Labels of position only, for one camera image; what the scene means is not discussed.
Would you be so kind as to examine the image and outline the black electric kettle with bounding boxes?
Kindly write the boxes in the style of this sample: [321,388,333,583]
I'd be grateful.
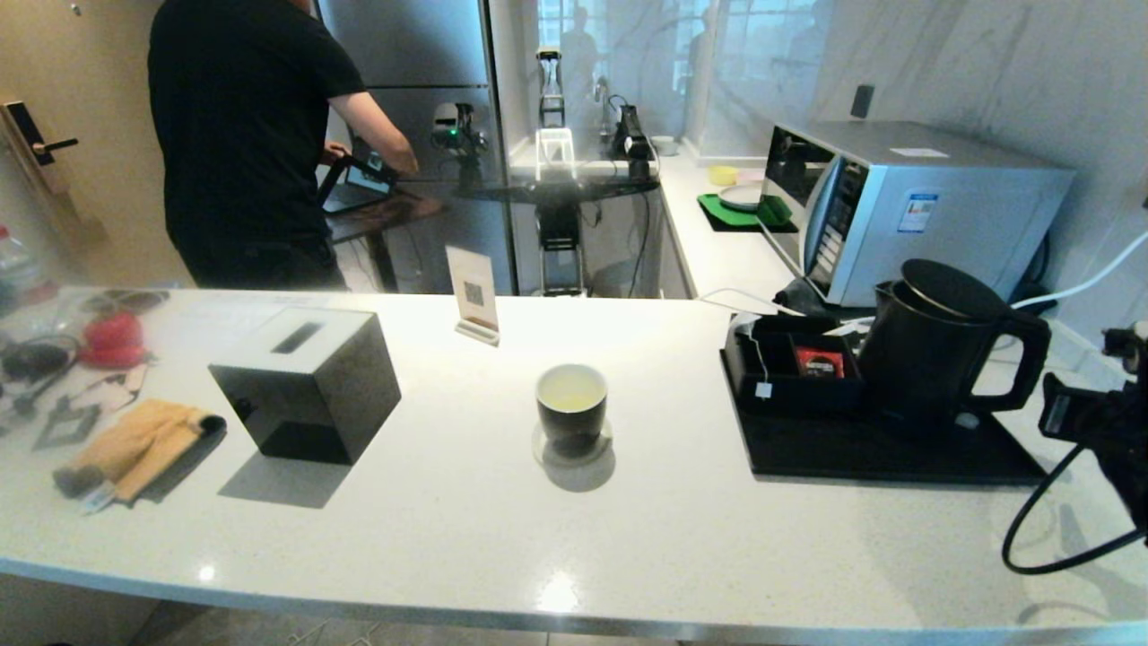
[856,258,1053,439]

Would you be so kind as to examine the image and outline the dark green tea sachet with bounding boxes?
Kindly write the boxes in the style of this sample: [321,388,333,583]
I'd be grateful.
[30,404,101,452]

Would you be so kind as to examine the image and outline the black rectangular serving tray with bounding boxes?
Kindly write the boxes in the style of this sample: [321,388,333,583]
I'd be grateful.
[719,350,1049,487]

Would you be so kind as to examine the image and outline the silver microwave oven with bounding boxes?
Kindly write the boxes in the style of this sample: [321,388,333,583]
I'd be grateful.
[760,120,1078,310]

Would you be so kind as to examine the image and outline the red sachet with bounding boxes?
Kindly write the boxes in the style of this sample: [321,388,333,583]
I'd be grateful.
[794,347,848,380]

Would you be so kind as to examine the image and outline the black compartment sachet box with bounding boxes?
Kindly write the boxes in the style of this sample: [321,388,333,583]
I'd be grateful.
[721,313,867,416]

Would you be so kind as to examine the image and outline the white plate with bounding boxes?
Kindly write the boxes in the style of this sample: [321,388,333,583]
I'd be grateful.
[718,181,766,213]

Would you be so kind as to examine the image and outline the green mat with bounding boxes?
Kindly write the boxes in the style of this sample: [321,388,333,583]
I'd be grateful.
[697,190,800,233]

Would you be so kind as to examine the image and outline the black mug white inside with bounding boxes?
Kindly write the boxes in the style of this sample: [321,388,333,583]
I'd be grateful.
[535,362,610,456]

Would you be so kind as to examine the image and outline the white round saucer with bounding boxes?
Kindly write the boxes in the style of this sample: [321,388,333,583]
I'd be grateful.
[530,419,616,469]

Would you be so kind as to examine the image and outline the black white robot stand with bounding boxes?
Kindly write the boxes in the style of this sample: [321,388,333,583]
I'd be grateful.
[535,43,586,297]

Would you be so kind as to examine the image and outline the black curved desk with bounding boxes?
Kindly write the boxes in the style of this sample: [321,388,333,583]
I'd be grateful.
[456,170,663,204]

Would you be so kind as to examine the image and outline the QR code sign stand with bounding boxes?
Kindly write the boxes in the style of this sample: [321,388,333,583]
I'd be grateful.
[445,243,502,348]

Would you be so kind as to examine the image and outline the brown wooden table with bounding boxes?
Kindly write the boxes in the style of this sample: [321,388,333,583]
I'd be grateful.
[318,184,449,293]

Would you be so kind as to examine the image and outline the open laptop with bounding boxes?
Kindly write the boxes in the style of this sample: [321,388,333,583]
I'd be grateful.
[321,153,396,214]

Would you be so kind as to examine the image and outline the silver refrigerator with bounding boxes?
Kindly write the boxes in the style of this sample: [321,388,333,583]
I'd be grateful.
[314,0,518,295]

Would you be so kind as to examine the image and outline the black cube tissue box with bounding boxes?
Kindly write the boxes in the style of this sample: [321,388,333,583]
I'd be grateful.
[207,305,403,467]

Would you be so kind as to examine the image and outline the person in black shirt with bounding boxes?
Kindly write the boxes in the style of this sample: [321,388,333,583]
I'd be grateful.
[148,0,421,290]

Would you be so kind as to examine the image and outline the orange grey cleaning cloth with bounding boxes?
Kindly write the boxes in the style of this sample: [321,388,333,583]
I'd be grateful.
[50,397,228,515]

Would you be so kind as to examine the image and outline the red bell pepper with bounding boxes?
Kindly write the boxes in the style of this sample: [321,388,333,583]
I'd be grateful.
[75,311,147,370]

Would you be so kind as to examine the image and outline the beige patterned card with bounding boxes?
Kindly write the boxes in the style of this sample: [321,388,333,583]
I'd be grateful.
[63,363,152,415]

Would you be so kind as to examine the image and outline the clear water bottle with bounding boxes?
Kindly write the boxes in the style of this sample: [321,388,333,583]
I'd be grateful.
[0,224,53,306]

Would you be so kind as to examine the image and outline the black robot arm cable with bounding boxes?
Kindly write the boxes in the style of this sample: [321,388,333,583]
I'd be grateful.
[1002,443,1148,576]

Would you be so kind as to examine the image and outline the grey camera device green light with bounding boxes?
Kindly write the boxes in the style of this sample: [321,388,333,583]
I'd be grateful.
[430,100,491,171]

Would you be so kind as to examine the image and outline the black tangled cords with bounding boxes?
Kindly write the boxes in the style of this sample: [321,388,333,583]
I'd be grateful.
[0,332,80,418]

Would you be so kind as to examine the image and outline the black door handle lock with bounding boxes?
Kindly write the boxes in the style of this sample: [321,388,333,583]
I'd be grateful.
[2,99,79,194]

